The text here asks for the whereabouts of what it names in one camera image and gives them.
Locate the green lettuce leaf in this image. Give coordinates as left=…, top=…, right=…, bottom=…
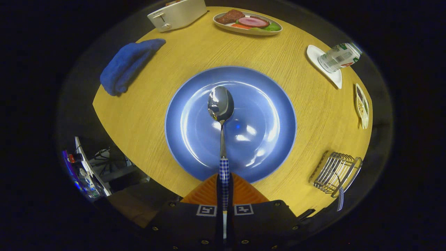
left=258, top=22, right=281, bottom=32

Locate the large brown meat patty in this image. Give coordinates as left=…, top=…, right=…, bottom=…
left=215, top=9, right=245, bottom=25

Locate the blue folded cloth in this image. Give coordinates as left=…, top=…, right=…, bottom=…
left=100, top=38, right=166, bottom=97

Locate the pink ham slice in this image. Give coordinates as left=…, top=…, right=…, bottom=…
left=238, top=16, right=270, bottom=28

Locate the grey food plate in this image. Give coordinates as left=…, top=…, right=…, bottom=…
left=213, top=12, right=283, bottom=36

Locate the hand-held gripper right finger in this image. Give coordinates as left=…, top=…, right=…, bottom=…
left=228, top=173, right=309, bottom=251

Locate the metal wire rack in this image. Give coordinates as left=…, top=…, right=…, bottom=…
left=309, top=151, right=363, bottom=198

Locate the checkered-handle metal fork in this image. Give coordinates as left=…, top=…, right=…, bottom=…
left=334, top=174, right=345, bottom=212

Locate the white toaster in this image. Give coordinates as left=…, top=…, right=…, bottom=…
left=147, top=0, right=208, bottom=32

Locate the blue round plate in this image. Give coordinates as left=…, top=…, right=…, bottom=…
left=165, top=66, right=297, bottom=184

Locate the white square coaster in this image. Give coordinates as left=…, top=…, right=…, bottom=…
left=307, top=45, right=343, bottom=89

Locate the checkered-handle metal spoon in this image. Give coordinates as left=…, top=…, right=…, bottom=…
left=208, top=86, right=234, bottom=241

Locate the white panel stand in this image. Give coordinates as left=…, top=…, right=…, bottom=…
left=75, top=136, right=113, bottom=197

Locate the white green-capped bottle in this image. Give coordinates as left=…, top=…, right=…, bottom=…
left=318, top=43, right=363, bottom=73

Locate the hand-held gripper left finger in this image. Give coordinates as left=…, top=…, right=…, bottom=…
left=144, top=173, right=223, bottom=251

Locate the white divided bean tray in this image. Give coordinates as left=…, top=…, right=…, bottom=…
left=355, top=83, right=370, bottom=130

